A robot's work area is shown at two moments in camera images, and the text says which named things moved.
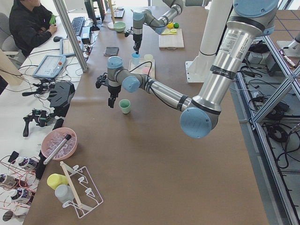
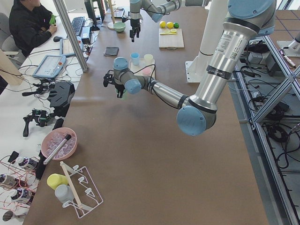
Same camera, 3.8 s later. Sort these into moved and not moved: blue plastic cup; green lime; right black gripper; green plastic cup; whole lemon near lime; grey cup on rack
Moved: right black gripper; green plastic cup
Not moved: blue plastic cup; whole lemon near lime; grey cup on rack; green lime
